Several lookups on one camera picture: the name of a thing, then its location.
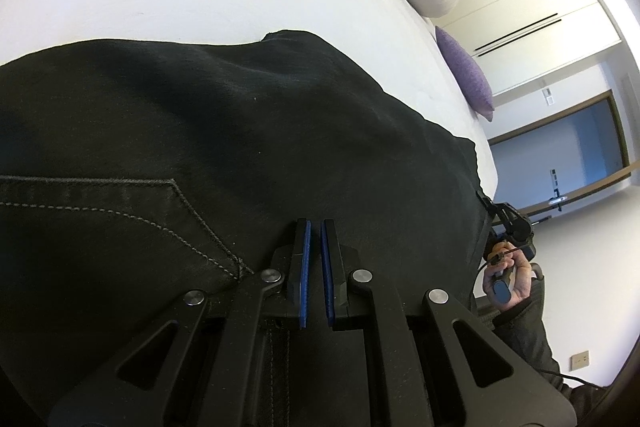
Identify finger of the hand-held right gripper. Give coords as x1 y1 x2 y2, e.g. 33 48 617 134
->
475 189 501 214

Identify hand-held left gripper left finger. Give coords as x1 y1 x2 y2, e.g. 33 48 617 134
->
47 218 312 427

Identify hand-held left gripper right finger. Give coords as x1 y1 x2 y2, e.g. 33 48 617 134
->
320 219 578 427

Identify black pants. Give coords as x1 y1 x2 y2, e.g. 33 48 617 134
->
0 29 496 427

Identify person's right forearm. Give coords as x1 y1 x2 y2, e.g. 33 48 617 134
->
470 277 616 410

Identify person's right hand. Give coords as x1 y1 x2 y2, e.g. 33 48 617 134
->
482 242 540 309

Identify wooden door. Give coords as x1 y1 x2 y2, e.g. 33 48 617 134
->
487 89 633 218

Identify purple cushion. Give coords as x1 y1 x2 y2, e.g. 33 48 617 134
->
435 25 496 122

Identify metal door handle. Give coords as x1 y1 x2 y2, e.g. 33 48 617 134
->
547 167 571 212

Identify black cable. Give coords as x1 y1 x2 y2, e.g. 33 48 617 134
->
552 369 603 390

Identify black wardrobe handle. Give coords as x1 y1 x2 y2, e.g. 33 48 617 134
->
473 13 563 56

